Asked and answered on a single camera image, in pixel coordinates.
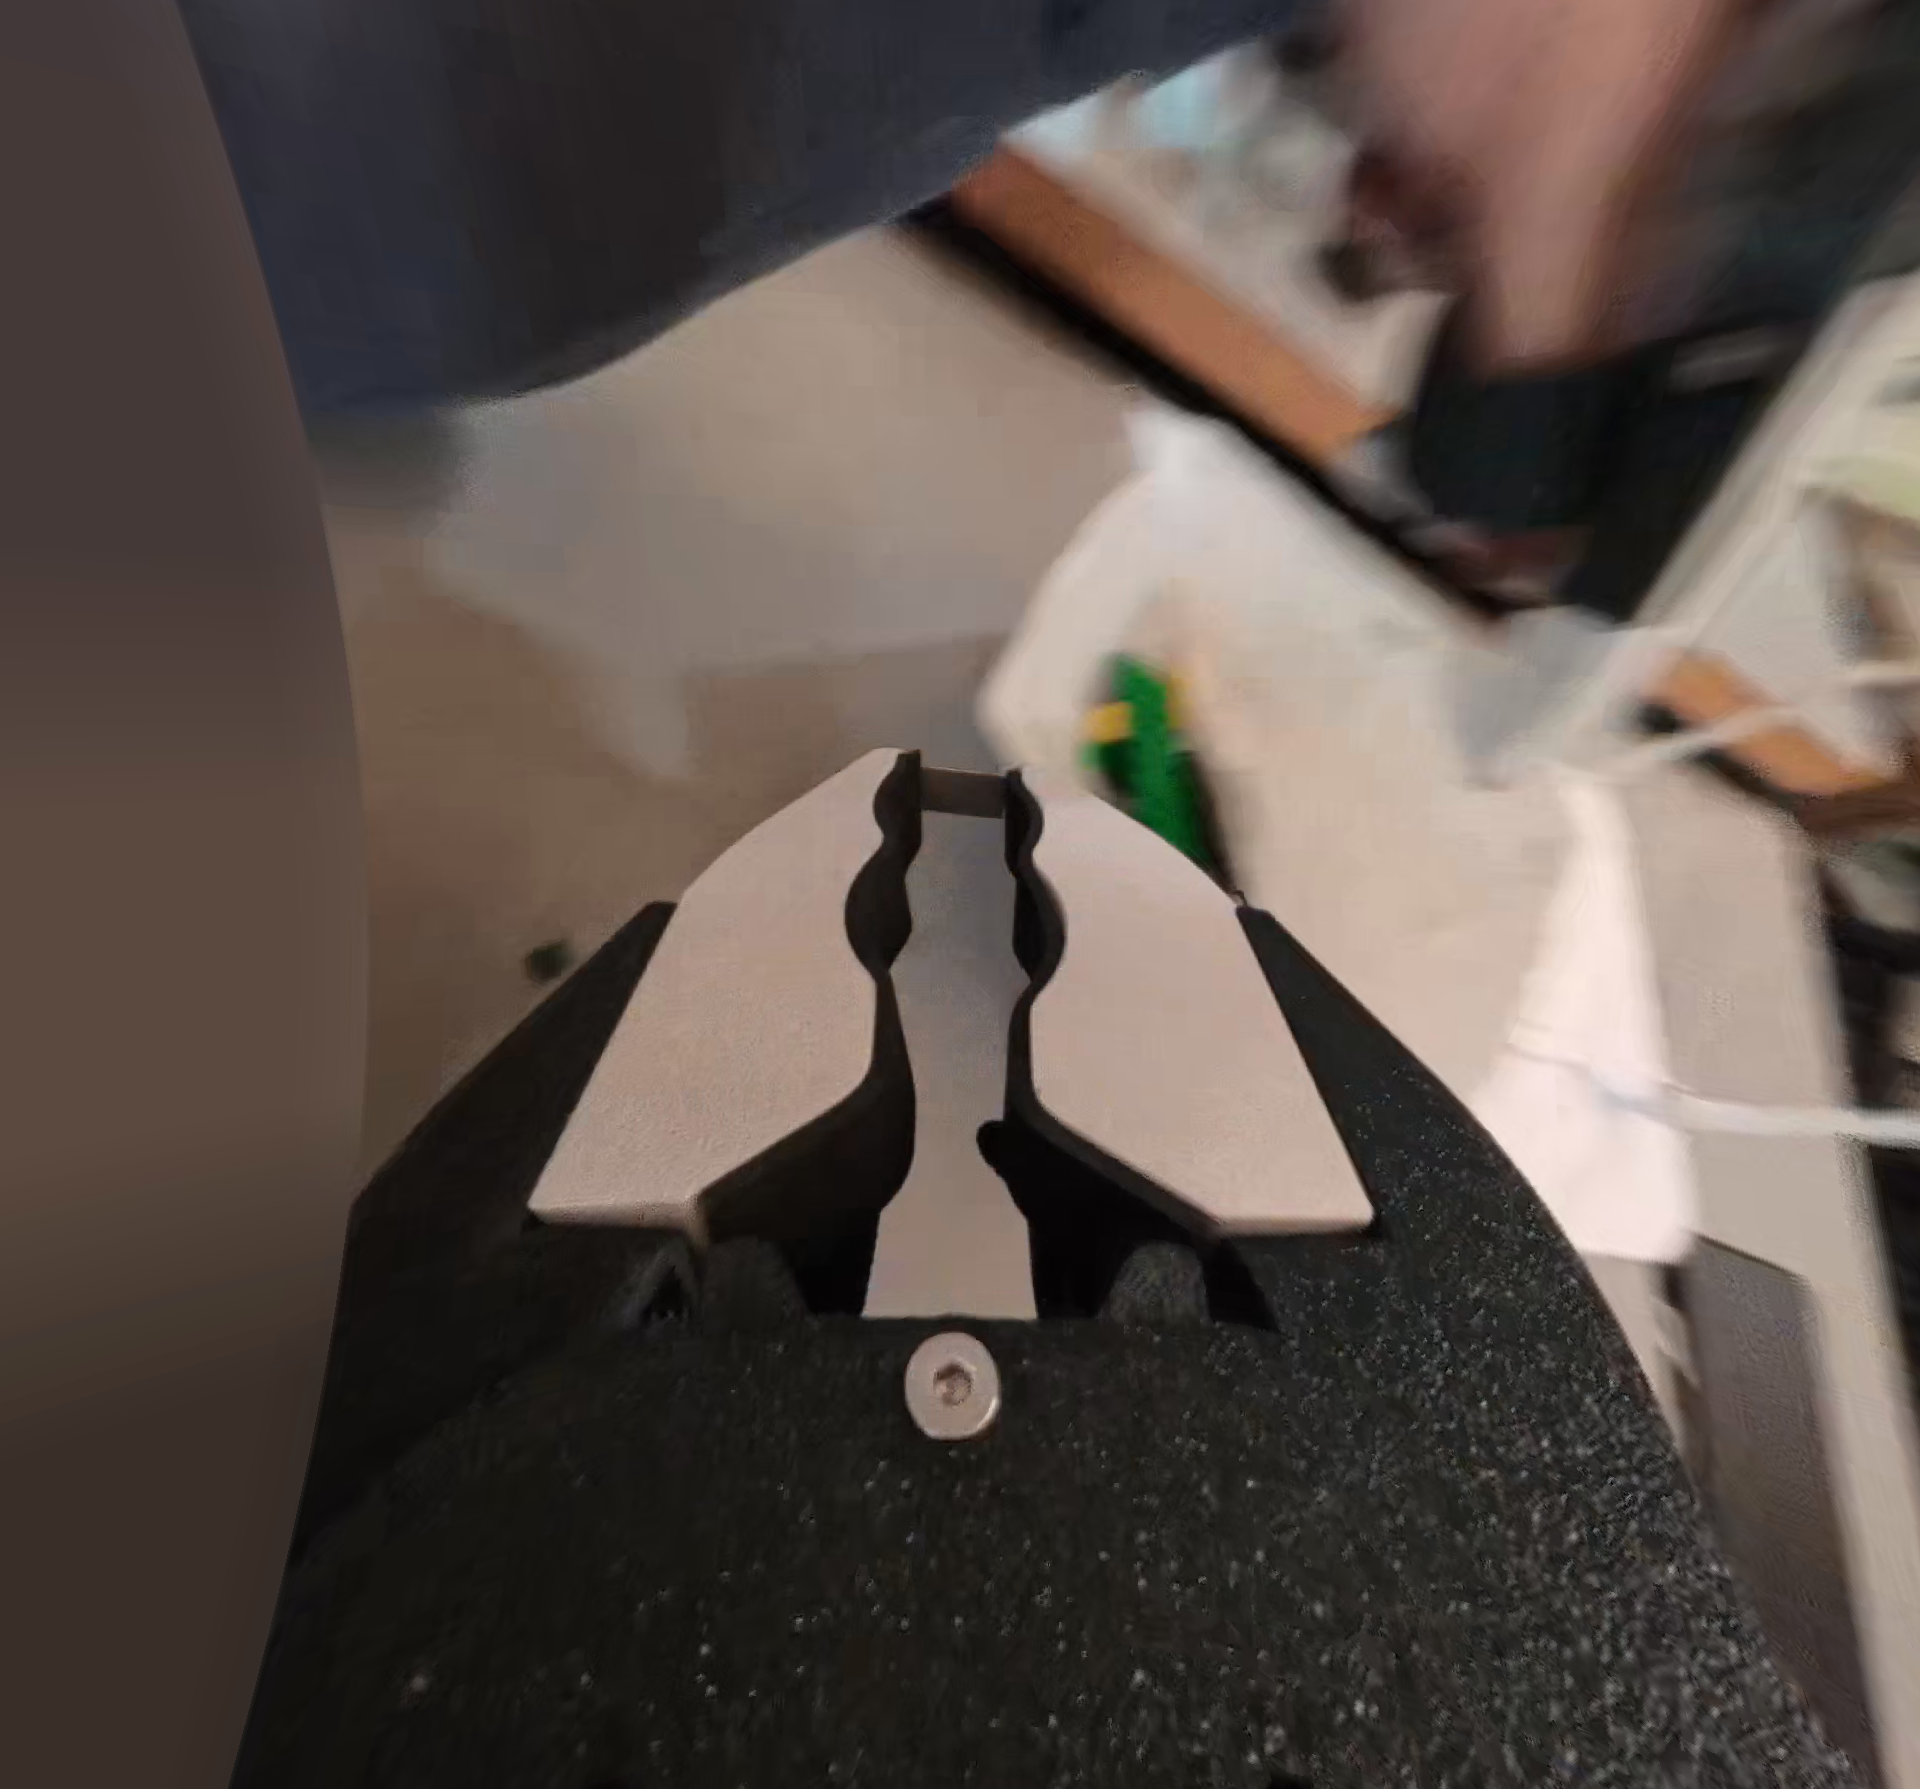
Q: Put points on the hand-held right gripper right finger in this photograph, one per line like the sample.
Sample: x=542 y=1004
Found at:
x=1186 y=1038

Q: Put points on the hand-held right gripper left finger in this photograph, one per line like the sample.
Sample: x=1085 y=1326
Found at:
x=721 y=1038

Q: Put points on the white torn paper bag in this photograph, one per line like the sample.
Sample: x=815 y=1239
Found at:
x=1351 y=843

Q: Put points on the green building brick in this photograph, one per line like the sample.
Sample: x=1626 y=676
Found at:
x=1148 y=754

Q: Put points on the person's left forearm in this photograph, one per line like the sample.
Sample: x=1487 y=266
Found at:
x=676 y=123

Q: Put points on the grey desk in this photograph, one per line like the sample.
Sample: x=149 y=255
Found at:
x=841 y=349

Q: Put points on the person's left hand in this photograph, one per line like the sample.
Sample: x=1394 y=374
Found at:
x=1561 y=94

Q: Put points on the small dark building brick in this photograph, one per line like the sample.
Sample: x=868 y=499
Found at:
x=547 y=958

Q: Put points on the wooden shelf edge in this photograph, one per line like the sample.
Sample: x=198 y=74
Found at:
x=1170 y=304

